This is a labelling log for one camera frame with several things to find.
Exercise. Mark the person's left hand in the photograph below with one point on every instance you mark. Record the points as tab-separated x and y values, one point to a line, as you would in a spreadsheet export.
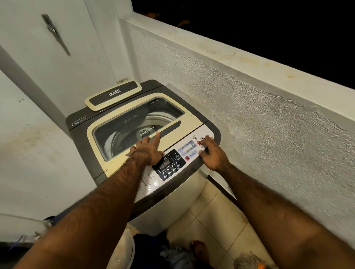
147	153

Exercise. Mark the person's right hand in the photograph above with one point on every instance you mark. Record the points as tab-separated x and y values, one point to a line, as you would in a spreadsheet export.
215	158

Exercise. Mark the person's right forearm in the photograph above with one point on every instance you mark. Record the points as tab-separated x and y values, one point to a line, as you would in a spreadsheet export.
291	221

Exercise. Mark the metal wall latch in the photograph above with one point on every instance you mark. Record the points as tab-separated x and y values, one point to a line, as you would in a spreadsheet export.
50	25

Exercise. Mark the cream grey washing machine lid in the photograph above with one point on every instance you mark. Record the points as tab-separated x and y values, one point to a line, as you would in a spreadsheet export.
191	119

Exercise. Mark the small beige wall outlet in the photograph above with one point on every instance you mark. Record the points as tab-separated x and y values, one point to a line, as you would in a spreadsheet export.
122	81

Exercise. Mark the person's left forearm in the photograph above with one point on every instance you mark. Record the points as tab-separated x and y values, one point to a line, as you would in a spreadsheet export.
83	221

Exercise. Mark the white washing machine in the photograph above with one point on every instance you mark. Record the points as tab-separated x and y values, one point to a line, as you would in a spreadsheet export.
166	210

